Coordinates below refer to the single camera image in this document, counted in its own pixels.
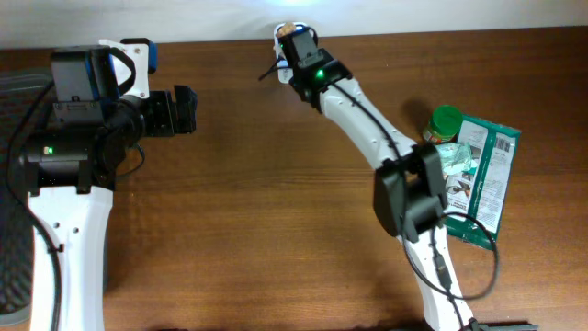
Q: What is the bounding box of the grey plastic basket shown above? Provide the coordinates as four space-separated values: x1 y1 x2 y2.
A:
1 68 51 327

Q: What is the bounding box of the green lid jar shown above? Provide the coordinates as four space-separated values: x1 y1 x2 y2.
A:
423 105 463 144

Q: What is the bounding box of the green 3M wipes package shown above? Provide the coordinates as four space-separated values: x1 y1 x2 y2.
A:
446 116 521 250

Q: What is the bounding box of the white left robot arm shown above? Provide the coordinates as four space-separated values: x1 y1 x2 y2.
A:
16 38 198 330

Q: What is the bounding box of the mint green tissue pack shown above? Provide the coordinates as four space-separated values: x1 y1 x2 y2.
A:
435 143 479 176

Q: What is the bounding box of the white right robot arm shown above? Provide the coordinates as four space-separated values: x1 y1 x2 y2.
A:
275 23 477 330

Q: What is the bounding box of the white tube brown cap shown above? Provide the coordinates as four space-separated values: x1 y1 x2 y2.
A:
277 22 297 38

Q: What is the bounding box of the white barcode scanner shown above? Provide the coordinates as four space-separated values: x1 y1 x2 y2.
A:
274 22 308 84

